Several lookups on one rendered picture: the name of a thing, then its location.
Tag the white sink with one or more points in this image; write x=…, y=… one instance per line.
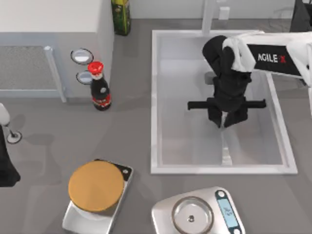
x=195, y=151

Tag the tall white tap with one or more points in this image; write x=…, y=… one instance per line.
x=209, y=17

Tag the silver kitchen scale with bowl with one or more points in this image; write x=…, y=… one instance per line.
x=192, y=215

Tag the dark bottle with red cap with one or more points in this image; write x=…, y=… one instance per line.
x=100, y=90

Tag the green bottle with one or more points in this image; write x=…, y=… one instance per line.
x=120, y=18

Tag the round microwave knob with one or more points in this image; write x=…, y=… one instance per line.
x=82, y=56
x=84, y=77

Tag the kitchen scale with wooden plate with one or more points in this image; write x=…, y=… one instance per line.
x=96, y=187

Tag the pale microwave oven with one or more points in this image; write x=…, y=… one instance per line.
x=73, y=22

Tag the grey mesh microwave door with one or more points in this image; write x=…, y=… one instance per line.
x=26, y=68

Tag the white stemmed cup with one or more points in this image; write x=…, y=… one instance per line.
x=3, y=114

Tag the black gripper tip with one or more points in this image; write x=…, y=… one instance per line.
x=7, y=161

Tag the white wall socket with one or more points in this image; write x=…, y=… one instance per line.
x=223, y=13

